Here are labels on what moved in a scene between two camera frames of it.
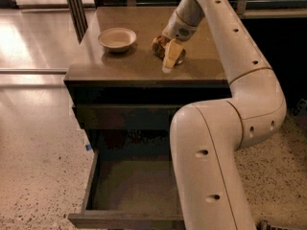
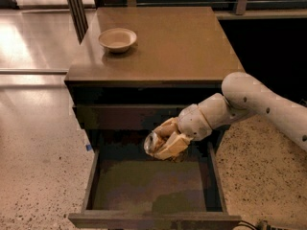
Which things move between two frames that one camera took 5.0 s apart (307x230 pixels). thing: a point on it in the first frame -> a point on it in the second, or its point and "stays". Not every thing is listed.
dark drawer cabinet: (124, 102) stays
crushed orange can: (159, 43) -> (151, 142)
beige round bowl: (117, 39) stays
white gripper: (177, 30) -> (194, 123)
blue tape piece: (88, 147) stays
